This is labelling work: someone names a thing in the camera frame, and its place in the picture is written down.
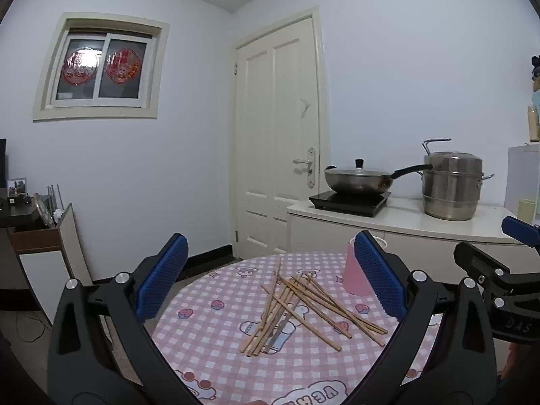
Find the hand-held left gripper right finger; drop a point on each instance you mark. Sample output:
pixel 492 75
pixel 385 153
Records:
pixel 379 278

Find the small photo frame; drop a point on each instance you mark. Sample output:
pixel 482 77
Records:
pixel 17 186

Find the doll figurine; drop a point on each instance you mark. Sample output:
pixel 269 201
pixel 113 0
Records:
pixel 536 76

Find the red round window decal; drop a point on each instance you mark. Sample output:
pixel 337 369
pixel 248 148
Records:
pixel 122 65
pixel 80 65

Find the glass lid with black knob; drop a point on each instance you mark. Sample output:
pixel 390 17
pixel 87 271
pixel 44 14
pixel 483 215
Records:
pixel 358 171

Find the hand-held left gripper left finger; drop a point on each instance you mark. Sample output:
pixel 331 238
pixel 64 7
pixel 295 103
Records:
pixel 162 278

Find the pink checked tablecloth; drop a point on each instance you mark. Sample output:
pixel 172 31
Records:
pixel 219 325

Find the cream panel door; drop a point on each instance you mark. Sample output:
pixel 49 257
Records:
pixel 274 135

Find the black computer monitor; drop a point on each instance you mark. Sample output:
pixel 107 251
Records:
pixel 3 164

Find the round metal plate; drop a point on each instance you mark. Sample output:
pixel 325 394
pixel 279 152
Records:
pixel 43 210

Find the white counter cabinet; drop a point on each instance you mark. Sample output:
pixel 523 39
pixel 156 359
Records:
pixel 329 236

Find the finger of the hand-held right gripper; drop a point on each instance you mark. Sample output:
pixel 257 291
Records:
pixel 521 228
pixel 476 259

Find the pale green cup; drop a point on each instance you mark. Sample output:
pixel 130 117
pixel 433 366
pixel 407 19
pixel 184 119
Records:
pixel 527 211

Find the stainless steel steamer pot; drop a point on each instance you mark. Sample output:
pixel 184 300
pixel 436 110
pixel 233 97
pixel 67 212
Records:
pixel 453 185

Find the dark desk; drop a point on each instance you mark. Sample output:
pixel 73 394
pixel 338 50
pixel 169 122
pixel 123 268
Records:
pixel 17 215

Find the beige bottle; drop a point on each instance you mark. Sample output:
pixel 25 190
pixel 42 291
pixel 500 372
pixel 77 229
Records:
pixel 533 124

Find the black induction cooktop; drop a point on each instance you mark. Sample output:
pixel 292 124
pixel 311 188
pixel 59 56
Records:
pixel 350 204

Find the bunch of wooden chopsticks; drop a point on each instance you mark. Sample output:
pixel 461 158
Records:
pixel 291 308

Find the cream framed window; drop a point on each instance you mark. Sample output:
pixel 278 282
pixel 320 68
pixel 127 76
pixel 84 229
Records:
pixel 103 93

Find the pink cup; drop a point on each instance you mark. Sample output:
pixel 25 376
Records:
pixel 354 278

